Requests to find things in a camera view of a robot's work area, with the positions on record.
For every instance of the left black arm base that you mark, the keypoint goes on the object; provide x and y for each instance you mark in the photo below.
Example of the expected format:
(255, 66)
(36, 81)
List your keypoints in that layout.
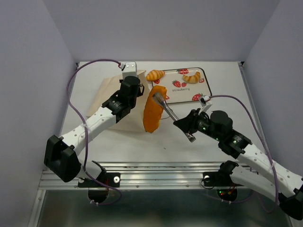
(104, 190)

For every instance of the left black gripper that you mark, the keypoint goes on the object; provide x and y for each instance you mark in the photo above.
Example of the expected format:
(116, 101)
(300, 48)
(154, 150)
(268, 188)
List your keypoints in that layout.
(139, 93)

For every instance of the aluminium mounting rail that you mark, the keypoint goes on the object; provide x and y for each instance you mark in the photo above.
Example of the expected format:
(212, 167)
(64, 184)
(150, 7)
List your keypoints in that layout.
(151, 176)

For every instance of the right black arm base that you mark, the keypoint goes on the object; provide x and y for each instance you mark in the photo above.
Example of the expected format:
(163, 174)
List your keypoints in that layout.
(213, 182)

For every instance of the strawberry print tray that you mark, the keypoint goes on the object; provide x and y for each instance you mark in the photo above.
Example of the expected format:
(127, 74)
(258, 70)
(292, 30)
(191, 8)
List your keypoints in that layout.
(178, 91)

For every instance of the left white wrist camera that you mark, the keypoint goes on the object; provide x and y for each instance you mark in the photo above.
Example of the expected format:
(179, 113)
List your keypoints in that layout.
(129, 69)

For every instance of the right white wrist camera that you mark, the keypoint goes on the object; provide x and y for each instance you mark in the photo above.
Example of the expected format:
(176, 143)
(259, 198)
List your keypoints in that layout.
(205, 102)

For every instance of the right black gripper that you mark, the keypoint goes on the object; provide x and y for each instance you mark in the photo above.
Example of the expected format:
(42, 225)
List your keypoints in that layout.
(187, 124)

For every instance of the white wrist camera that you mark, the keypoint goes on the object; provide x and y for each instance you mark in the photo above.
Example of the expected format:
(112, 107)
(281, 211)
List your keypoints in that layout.
(129, 69)
(205, 102)

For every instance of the fake croissant bread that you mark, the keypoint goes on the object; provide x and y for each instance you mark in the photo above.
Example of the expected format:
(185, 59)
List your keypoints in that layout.
(155, 75)
(192, 79)

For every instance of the beige paper bag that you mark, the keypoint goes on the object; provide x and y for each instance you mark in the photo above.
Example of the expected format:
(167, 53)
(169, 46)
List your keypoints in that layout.
(134, 120)

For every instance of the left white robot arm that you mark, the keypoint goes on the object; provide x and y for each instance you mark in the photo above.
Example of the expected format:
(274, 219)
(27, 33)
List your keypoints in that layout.
(61, 154)

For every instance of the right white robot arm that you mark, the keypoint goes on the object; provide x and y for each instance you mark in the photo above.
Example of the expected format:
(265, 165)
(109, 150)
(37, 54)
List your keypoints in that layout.
(271, 179)

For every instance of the metal tongs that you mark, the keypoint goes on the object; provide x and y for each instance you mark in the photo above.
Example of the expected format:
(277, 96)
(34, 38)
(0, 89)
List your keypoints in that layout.
(160, 100)

